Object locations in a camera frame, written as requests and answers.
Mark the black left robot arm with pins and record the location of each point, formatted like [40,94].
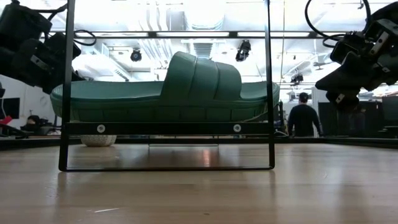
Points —
[21,25]

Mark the green plant in white pot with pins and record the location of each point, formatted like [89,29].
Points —
[98,140]

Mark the person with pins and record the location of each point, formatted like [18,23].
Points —
[303,118]
[32,122]

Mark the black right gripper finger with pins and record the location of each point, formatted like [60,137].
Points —
[345,101]
[351,76]

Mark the black ceiling spotlight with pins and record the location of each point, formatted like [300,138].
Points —
[136,56]
[243,51]
[297,78]

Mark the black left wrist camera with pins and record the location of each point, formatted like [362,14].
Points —
[56,46]

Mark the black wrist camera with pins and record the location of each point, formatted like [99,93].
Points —
[351,46]
[56,46]

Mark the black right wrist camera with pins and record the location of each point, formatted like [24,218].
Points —
[351,46]

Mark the teal rubber slide sandal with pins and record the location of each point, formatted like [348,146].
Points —
[192,81]

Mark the black metal wooden shoe shelf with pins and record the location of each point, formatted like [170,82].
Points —
[155,128]

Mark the black computer monitor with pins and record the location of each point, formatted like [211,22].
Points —
[9,107]
[390,109]

